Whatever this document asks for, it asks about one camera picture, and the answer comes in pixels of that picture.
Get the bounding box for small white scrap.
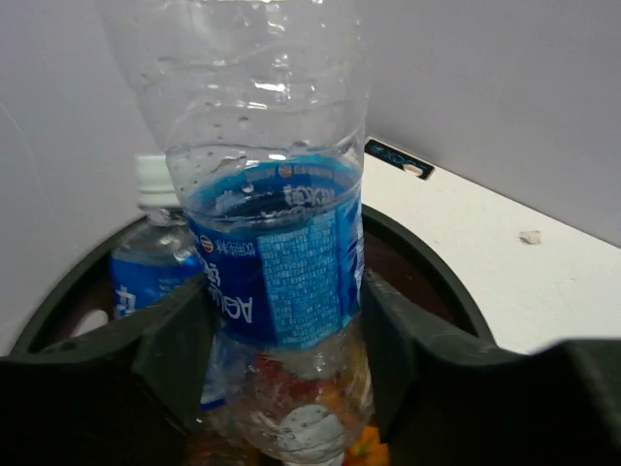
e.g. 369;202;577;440
518;230;542;246

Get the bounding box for dark blue label bottle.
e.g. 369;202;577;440
110;154;203;318

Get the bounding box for brown round bin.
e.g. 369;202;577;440
9;203;496;466

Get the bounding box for left blue table sticker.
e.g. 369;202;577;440
364;138;435;180

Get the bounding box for crushed light blue label bottle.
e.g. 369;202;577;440
97;1;373;465

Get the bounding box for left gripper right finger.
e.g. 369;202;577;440
362;273;620;465

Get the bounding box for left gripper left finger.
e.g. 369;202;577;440
1;276;213;465

